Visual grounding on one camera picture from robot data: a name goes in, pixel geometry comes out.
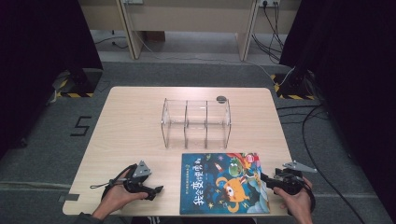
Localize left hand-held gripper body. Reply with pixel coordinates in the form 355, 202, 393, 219
122, 160, 153, 194

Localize person's right hand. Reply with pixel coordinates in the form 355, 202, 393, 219
273, 176, 314, 220

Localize grey tape strip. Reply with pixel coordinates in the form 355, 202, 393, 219
57, 193, 80, 203

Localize colourful children's picture book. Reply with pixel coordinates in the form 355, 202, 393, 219
179, 152, 271, 216

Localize bundle of black hanging cables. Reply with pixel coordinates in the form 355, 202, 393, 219
251, 1, 286, 64

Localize clear acrylic book rack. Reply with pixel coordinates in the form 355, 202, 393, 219
160, 97, 233, 150

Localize beige wooden desk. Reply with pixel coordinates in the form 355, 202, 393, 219
78, 0, 302, 62

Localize black floor cables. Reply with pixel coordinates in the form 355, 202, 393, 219
276, 104, 367, 224

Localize black curtain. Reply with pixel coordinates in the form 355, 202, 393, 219
0, 0, 104, 158
279, 0, 396, 216

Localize person's left hand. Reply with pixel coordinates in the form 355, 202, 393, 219
92, 170, 149, 221

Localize thin black floor cable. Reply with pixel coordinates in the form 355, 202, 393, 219
93, 30, 129, 49

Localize white floor cable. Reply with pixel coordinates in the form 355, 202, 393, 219
132, 29, 295, 87

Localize stand base with hazard tape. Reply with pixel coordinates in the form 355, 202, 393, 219
51, 68, 104, 99
270, 66, 316, 101

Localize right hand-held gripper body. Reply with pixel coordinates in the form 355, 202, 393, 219
273, 160, 318, 196

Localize person's dark striped trousers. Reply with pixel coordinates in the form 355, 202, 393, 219
130, 216, 257, 224

